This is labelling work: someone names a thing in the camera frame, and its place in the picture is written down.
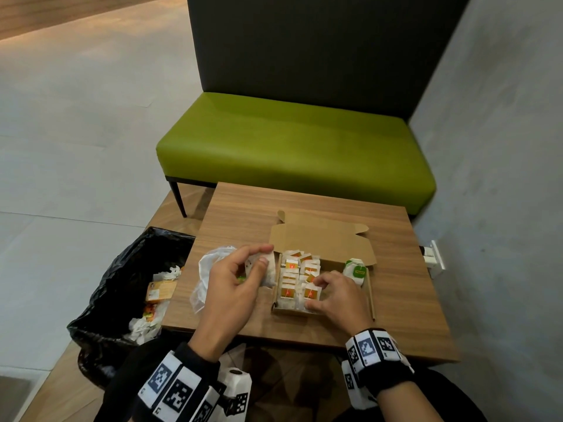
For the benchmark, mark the right wrist marker band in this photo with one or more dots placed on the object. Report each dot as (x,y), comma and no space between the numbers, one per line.
(374,351)

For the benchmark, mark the person's left thumb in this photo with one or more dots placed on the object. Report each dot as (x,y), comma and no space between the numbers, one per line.
(260,274)

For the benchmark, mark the clear plastic wrap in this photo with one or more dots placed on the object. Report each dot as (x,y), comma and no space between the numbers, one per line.
(206,270)

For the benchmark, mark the pile of orange-label tea sachets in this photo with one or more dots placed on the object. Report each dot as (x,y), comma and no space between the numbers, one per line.
(295,276)

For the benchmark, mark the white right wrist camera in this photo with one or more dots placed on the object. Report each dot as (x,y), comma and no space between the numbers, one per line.
(355,388)

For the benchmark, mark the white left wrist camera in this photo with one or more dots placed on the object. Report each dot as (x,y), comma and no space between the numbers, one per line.
(235,393)

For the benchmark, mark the white plug adapter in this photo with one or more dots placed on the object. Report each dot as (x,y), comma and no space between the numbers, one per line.
(427,254)

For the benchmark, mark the person's left hand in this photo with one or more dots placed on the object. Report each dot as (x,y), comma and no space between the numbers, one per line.
(226,303)

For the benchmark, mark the orange packet wrapper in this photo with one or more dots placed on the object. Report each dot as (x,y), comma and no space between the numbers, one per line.
(160,290)

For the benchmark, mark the brown cardboard box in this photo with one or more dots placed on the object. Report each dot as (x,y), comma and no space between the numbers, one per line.
(321,239)

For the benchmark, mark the left wrist marker band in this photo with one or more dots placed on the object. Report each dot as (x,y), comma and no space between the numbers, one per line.
(176,391)

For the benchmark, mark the green bench with dark backrest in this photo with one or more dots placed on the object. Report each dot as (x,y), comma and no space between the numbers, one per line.
(299,144)

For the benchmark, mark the black trash bag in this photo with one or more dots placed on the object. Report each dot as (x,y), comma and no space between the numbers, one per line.
(114,298)

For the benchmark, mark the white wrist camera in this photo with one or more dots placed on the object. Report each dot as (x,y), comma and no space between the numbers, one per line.
(355,388)
(235,393)

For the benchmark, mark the person's right forearm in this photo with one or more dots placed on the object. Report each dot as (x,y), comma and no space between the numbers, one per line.
(407,404)

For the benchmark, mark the crumpled white paper waste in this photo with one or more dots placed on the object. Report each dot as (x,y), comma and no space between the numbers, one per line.
(147,323)

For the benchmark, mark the person's left forearm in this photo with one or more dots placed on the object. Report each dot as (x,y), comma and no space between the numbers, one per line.
(145,373)

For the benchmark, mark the white tea bag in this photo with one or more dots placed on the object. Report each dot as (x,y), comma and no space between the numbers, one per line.
(264,276)

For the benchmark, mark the person's right thumb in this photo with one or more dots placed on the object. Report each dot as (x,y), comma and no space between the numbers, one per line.
(314,304)

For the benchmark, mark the wrist marker band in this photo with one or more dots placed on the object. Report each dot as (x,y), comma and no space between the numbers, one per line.
(374,351)
(176,391)

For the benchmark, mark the person's right hand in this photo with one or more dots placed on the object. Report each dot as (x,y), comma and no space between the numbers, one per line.
(345,303)

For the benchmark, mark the white wall socket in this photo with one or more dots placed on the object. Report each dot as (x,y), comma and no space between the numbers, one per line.
(438,255)

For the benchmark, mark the green-label tea bag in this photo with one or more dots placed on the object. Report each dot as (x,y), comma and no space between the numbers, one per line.
(355,271)

